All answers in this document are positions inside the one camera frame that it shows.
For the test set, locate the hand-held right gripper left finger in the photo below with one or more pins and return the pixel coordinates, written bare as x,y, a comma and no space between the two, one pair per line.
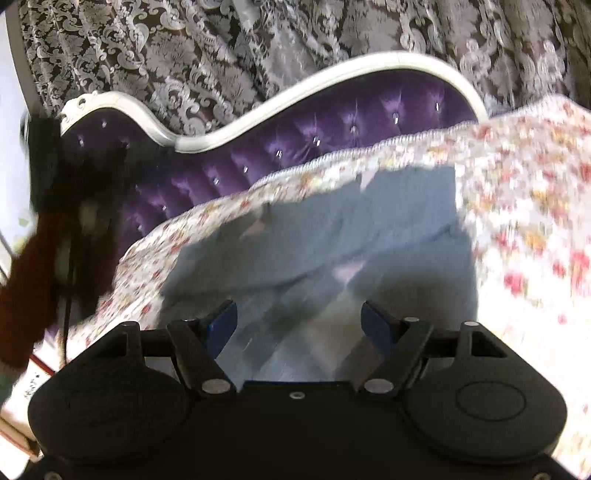
225,321

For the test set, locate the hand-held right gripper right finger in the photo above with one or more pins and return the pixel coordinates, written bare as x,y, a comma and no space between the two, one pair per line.
375,322

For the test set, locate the grey knit cloth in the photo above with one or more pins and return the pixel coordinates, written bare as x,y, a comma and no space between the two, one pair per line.
323,230

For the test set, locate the damask patterned curtain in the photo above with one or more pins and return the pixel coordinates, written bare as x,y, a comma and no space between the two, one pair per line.
184,46

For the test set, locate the floral blanket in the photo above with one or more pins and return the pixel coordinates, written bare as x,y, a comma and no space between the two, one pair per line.
531,207

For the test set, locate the purple tufted sofa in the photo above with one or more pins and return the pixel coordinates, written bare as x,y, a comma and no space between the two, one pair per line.
323,129

